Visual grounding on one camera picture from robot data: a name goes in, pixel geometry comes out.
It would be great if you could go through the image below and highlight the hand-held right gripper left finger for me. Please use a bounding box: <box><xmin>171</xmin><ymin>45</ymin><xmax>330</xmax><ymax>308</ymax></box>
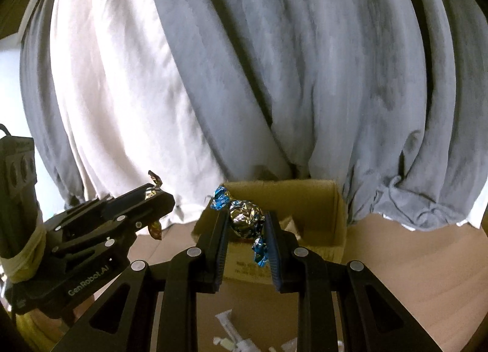
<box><xmin>51</xmin><ymin>209</ymin><xmax>230</xmax><ymax>352</ymax></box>

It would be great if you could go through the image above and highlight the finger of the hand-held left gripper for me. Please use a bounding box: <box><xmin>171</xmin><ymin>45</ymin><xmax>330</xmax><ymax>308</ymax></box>
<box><xmin>63</xmin><ymin>183</ymin><xmax>158</xmax><ymax>220</ymax></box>
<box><xmin>45</xmin><ymin>191</ymin><xmax>176</xmax><ymax>262</ymax></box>

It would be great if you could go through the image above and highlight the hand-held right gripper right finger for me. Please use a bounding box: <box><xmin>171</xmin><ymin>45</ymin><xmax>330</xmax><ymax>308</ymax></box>
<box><xmin>265</xmin><ymin>210</ymin><xmax>445</xmax><ymax>352</ymax></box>

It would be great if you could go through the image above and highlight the gold foil candy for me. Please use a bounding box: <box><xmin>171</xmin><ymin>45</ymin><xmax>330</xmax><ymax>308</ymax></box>
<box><xmin>147</xmin><ymin>170</ymin><xmax>165</xmax><ymax>241</ymax></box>

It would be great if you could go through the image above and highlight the blue foil candy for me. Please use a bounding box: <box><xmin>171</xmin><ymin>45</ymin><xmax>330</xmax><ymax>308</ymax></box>
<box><xmin>208</xmin><ymin>184</ymin><xmax>274</xmax><ymax>268</ymax></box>

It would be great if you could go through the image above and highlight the cardboard box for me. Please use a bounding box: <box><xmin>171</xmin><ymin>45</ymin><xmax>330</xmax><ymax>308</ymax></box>
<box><xmin>191</xmin><ymin>180</ymin><xmax>348</xmax><ymax>286</ymax></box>

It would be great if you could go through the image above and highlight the white plastic wrapper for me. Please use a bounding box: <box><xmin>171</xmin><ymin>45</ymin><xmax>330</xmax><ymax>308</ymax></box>
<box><xmin>213</xmin><ymin>309</ymin><xmax>246</xmax><ymax>352</ymax></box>
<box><xmin>268</xmin><ymin>337</ymin><xmax>299</xmax><ymax>352</ymax></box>

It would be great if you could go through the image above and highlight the white curtain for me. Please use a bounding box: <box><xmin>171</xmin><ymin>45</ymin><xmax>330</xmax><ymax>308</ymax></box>
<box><xmin>49</xmin><ymin>0</ymin><xmax>229</xmax><ymax>225</ymax></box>

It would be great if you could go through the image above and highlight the grey curtain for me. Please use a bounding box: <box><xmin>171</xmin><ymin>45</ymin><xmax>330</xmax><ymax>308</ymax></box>
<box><xmin>19</xmin><ymin>0</ymin><xmax>488</xmax><ymax>231</ymax></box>

